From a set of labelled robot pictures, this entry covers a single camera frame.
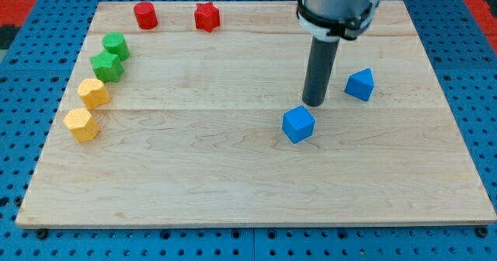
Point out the green cylinder block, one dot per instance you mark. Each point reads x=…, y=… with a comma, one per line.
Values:
x=115, y=43

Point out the green star block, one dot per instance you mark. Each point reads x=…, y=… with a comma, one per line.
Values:
x=107, y=67

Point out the red cylinder block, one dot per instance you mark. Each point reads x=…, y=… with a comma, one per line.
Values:
x=145, y=15

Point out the blue cube block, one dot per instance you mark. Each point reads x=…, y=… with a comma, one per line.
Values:
x=298, y=124

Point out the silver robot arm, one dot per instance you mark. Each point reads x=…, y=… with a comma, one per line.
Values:
x=330, y=20

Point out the blue pentagon block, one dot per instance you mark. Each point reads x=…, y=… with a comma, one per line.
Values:
x=361, y=84

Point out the yellow heart block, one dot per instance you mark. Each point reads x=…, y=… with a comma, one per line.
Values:
x=93, y=93

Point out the yellow hexagon block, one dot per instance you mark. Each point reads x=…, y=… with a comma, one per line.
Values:
x=81, y=124

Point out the red star block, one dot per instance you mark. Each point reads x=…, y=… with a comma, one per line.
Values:
x=207, y=16

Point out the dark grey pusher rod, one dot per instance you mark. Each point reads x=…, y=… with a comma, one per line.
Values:
x=320, y=63

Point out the wooden board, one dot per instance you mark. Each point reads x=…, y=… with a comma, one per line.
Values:
x=192, y=137

